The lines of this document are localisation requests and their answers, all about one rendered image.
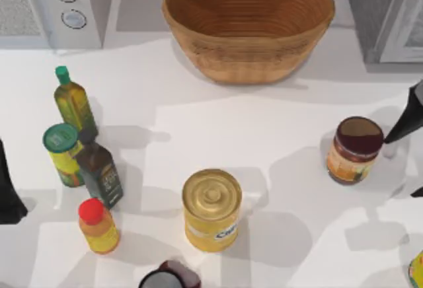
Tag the woven wooden basket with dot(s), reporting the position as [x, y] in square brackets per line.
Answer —
[248, 53]

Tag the grey cabinet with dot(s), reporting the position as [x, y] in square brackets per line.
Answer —
[370, 14]

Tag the dark green bottle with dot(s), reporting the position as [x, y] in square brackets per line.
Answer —
[100, 175]

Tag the red-capped yellow bottle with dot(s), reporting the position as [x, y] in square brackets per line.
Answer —
[99, 228]

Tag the yellow can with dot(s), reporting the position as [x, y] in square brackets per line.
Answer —
[211, 208]

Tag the green-lidded yellow canister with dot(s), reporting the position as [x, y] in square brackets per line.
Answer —
[61, 142]

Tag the green-capped olive oil bottle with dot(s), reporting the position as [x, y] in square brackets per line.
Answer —
[73, 103]

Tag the dark red and white cup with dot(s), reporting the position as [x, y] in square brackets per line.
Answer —
[168, 278]

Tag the dark red-lidded jar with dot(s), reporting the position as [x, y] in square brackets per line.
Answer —
[355, 152]

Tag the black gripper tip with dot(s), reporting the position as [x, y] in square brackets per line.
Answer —
[8, 195]

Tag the yellow and green round object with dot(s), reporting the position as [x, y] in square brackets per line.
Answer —
[417, 268]

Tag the pale microwave oven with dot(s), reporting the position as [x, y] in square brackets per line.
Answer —
[96, 10]

